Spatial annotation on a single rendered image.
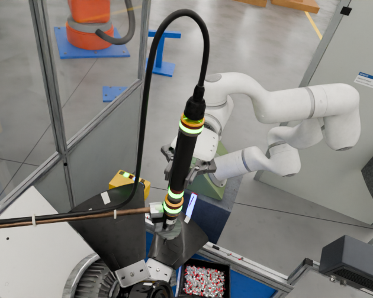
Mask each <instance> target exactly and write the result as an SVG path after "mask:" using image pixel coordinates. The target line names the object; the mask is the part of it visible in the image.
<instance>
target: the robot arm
mask: <svg viewBox="0 0 373 298"><path fill-rule="evenodd" d="M204 86H205V92H204V97H203V98H204V99H205V103H206V108H205V115H204V118H205V122H204V126H203V129H202V133H201V134H200V135H198V138H197V142H196V145H195V149H194V153H193V156H192V161H191V165H190V171H189V173H188V175H187V177H186V179H185V183H184V188H185V189H187V187H188V185H189V184H190V185H192V183H193V181H194V179H195V178H196V177H198V176H199V175H202V174H206V173H207V174H208V176H209V178H210V180H211V182H212V183H213V184H214V185H215V186H216V187H223V186H224V185H225V184H226V181H227V179H228V178H231V177H235V176H239V175H242V174H246V173H250V172H253V171H258V170H266V171H270V172H271V173H274V174H276V175H278V176H282V177H291V176H295V175H296V174H297V173H298V172H299V171H300V168H301V163H300V158H299V155H298V150H297V149H299V150H303V149H306V148H309V147H312V146H314V145H315V144H317V143H318V142H320V141H321V140H322V139H323V138H324V140H325V142H326V144H327V145H328V146H329V147H330V148H331V149H332V150H335V151H346V150H349V149H351V148H352V147H354V146H355V145H356V143H357V142H358V140H359V137H360V134H361V123H360V117H359V93H358V91H357V90H356V89H355V88H354V87H352V86H351V85H348V84H345V83H331V84H325V85H316V86H307V87H302V88H294V89H287V90H279V91H274V92H269V91H267V90H265V89H264V88H263V87H262V86H261V85H260V84H259V83H258V82H257V81H256V80H255V79H253V78H252V77H250V76H248V75H246V74H243V73H237V72H230V73H217V74H210V75H206V76H205V81H204ZM231 93H243V94H245V95H247V96H249V97H250V98H251V100H252V104H253V108H254V112H255V116H256V119H257V120H258V121H259V122H261V123H263V124H274V123H280V122H288V121H298V120H302V122H300V123H299V124H298V125H297V126H295V127H294V128H291V127H283V126H280V127H275V128H272V129H270V130H269V132H268V134H267V138H266V139H267V143H268V148H269V152H270V156H271V159H268V158H267V157H266V156H265V155H264V153H263V152H262V151H261V149H260V148H259V147H257V146H251V147H248V148H244V149H241V150H238V151H235V152H232V153H228V154H225V155H223V156H219V155H218V154H217V153H216V150H217V146H218V141H220V140H221V136H220V135H221V133H222V132H223V129H224V127H225V125H226V123H227V121H228V119H229V117H230V115H231V113H232V111H233V108H234V103H233V100H232V98H231V97H230V96H229V94H231ZM176 140H177V136H176V137H175V139H174V140H173V141H172V143H169V144H166V145H163V146H161V150H160V151H161V152H162V154H163V155H164V156H165V157H166V159H167V161H168V165H167V166H166V168H165V170H164V174H165V180H166V181H168V180H169V177H170V173H171V167H172V162H173V155H174V152H175V146H176Z"/></svg>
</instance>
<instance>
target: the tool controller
mask: <svg viewBox="0 0 373 298"><path fill-rule="evenodd" d="M319 273H321V274H324V275H325V276H328V277H330V280H329V281H331V282H332V283H335V282H336V280H337V281H339V282H340V286H342V287H346V285H349V286H351V287H354V288H356V289H358V290H360V291H363V292H365V293H368V294H370V295H372V296H373V245H370V244H367V243H365V242H362V241H360V240H358V239H355V238H352V237H350V236H348V235H344V236H342V237H340V238H338V239H337V240H335V241H333V242H331V243H330V244H328V245H326V246H325V247H323V248H322V252H321V259H320V266H319Z"/></svg>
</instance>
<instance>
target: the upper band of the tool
mask: <svg viewBox="0 0 373 298"><path fill-rule="evenodd" d="M181 120H182V122H183V123H185V124H187V125H189V126H192V127H199V126H201V125H202V124H203V123H204V121H205V118H203V119H202V120H199V121H193V120H190V119H188V118H187V117H186V116H184V113H182V115H181ZM190 121H191V122H190Z"/></svg>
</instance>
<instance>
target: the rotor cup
mask: <svg viewBox="0 0 373 298"><path fill-rule="evenodd" d="M144 283H152V285H151V286H149V285H143V284H144ZM112 298H173V290H172V288H171V285H170V284H169V283H168V282H167V281H164V280H159V279H150V278H147V279H145V280H143V281H140V282H138V283H136V284H133V285H131V286H128V287H126V288H121V286H120V284H119V282H118V284H117V286H116V288H115V290H114V294H113V297H112Z"/></svg>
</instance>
